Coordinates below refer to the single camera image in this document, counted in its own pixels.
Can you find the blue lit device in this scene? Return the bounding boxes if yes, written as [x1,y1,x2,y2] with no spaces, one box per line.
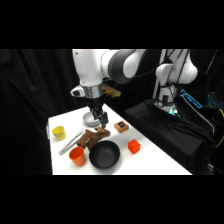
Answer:
[180,88,205,110]

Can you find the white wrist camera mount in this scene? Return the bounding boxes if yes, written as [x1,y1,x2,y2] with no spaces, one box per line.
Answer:
[69,84,85,99]

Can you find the small white bowl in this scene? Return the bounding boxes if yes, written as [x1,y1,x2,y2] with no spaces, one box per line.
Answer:
[82,111,101,128]

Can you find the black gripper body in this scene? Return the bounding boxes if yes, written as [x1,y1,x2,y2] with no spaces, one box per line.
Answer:
[84,95,109,117]

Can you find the orange cup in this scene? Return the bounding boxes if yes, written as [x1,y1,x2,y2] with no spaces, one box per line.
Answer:
[68,146,87,167]

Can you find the black robot stand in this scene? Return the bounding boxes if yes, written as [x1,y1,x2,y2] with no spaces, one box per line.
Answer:
[124,98,216,175]

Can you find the red cube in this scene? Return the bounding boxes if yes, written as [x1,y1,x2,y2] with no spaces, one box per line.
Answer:
[127,138,141,155]

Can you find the yellow cup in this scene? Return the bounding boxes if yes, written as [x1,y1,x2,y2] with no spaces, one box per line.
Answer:
[51,125,67,141]

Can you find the black curtain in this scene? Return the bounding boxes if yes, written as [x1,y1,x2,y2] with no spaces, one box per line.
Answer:
[0,49,224,176]

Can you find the brown and yellow object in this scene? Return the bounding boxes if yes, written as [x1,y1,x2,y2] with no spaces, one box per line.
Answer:
[102,83,122,100]

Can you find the black bowl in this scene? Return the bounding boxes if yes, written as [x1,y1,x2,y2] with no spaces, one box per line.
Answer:
[88,140,121,170]

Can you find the metal tongs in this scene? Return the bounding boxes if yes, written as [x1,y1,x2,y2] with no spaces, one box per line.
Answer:
[58,128,85,156]

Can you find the yellow cable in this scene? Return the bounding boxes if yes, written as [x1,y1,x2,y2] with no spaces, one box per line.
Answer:
[214,109,224,150]

